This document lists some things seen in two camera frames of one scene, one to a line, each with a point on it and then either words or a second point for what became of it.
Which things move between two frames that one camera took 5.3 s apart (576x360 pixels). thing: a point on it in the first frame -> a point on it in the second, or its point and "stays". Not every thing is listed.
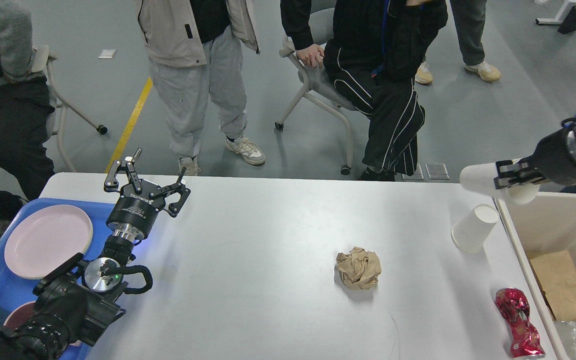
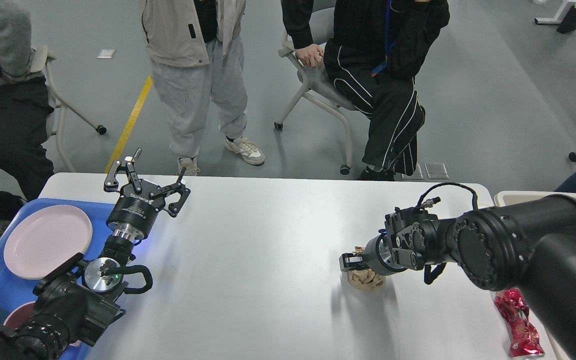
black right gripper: x=553 y=161 -> x=387 y=254
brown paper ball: x=359 y=269 stays
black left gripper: x=133 y=213 stays
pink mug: x=22 y=313 stays
